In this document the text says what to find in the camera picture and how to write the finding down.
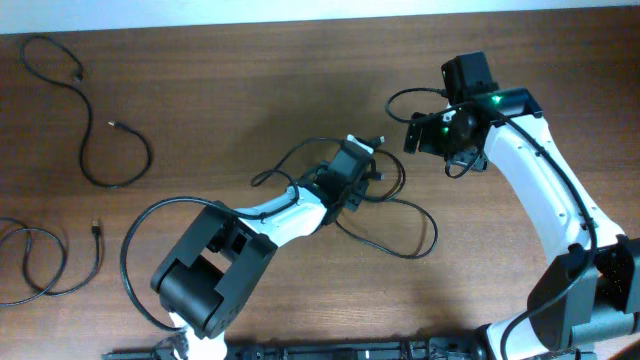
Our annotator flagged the thin black USB cable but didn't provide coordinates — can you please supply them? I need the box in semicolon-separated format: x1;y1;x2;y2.
0;217;103;308

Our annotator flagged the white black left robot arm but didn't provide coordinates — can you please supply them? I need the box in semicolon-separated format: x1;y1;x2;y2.
150;135;375;359

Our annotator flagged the black cable with large plug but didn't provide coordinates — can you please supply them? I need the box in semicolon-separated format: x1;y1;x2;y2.
333;134;440;260

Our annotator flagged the thick black HDMI cable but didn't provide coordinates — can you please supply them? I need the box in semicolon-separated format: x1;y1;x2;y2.
19;33;153;190

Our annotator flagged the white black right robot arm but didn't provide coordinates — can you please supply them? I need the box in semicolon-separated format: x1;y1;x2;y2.
404;52;639;359

